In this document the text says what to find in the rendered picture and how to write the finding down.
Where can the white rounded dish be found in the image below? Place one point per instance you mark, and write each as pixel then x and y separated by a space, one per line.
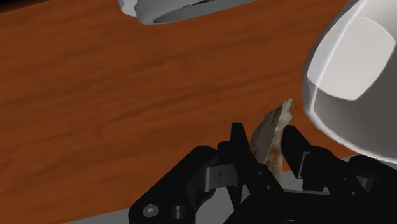
pixel 161 11

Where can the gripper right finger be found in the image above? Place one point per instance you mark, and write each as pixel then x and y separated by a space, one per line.
pixel 322 167

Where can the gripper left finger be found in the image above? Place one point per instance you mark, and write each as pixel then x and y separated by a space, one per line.
pixel 186 173

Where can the large white bowl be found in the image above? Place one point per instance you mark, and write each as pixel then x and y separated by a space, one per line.
pixel 350 77

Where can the beige speckled piece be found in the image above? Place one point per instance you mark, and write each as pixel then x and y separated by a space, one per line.
pixel 266 139

